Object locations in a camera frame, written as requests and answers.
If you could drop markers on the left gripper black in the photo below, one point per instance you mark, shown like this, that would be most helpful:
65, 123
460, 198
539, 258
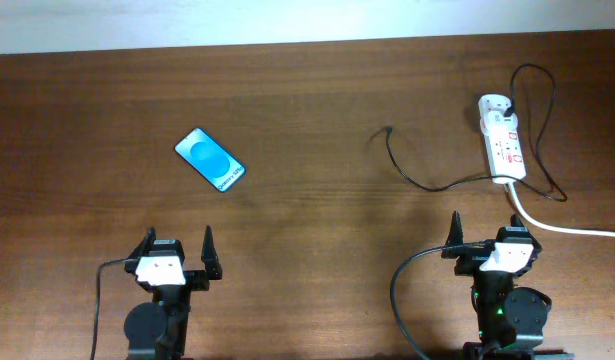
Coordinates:
194, 278

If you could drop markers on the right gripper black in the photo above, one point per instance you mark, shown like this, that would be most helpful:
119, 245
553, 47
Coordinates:
464, 266

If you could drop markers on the blue screen smartphone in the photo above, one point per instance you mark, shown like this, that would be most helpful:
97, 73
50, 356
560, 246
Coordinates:
209, 159

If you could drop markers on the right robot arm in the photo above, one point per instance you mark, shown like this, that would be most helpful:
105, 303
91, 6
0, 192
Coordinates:
510, 318

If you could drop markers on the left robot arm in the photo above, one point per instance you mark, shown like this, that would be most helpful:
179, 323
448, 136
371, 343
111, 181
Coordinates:
157, 329

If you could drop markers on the white charger plug adapter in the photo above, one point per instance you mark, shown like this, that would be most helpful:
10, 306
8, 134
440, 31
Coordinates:
495, 122

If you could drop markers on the white power strip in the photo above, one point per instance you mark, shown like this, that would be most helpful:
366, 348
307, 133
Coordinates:
505, 158

